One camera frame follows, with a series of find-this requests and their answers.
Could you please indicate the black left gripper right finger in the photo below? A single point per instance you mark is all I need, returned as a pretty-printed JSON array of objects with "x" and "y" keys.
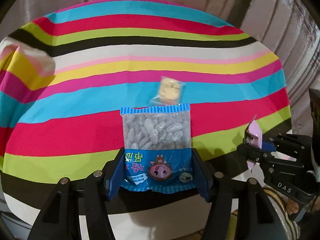
[{"x": 239, "y": 208}]

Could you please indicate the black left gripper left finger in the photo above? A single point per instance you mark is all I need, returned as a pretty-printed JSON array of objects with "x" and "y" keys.
[{"x": 59, "y": 218}]

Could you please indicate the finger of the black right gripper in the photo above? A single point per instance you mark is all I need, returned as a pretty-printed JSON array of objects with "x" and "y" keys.
[
  {"x": 285, "y": 142},
  {"x": 256, "y": 154}
]

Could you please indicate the pink black snack packet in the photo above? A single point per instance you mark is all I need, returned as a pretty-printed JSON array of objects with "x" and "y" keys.
[{"x": 253, "y": 134}]

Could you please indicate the blue cartoon seed bag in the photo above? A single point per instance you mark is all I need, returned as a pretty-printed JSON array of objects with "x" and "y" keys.
[{"x": 157, "y": 155}]

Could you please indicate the person right hand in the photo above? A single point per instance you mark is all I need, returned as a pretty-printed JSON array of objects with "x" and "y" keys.
[{"x": 293, "y": 208}]

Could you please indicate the small cracker packet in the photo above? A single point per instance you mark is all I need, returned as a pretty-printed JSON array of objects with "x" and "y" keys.
[{"x": 169, "y": 92}]

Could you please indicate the beige pleated curtain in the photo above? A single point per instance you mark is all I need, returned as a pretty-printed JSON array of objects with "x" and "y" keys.
[{"x": 287, "y": 27}]

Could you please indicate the rainbow striped table cloth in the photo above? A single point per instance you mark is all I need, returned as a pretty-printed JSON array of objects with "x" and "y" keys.
[{"x": 66, "y": 75}]

